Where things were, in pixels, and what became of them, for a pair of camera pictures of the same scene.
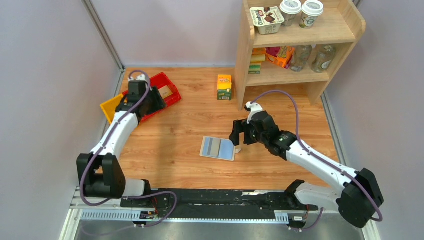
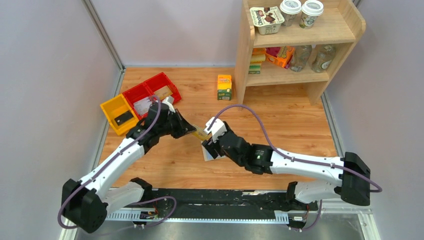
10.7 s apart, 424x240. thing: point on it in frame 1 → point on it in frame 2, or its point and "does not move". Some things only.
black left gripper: [156, 100] → [178, 121]
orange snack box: [280, 56] does not move
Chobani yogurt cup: [268, 19] does not move
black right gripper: [247, 133] → [214, 145]
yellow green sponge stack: [258, 56] does not move
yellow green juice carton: [224, 87] does not move
